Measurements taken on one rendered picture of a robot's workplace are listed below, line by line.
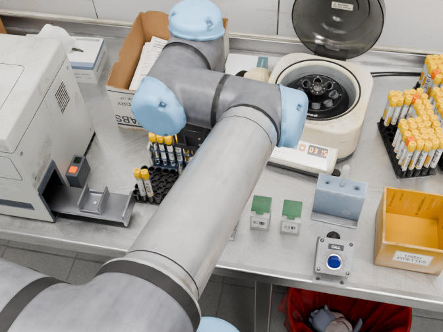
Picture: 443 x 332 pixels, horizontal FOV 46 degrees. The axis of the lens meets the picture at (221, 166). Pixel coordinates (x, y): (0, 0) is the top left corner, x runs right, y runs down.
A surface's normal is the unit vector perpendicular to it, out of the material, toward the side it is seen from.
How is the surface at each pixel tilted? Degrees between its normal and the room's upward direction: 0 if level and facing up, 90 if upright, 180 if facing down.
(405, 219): 0
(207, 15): 1
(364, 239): 0
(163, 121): 90
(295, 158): 25
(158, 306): 37
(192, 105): 62
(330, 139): 90
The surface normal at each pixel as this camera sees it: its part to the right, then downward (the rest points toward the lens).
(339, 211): -0.28, 0.78
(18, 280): 0.17, -0.94
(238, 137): 0.27, -0.69
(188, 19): -0.04, -0.60
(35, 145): 0.98, 0.13
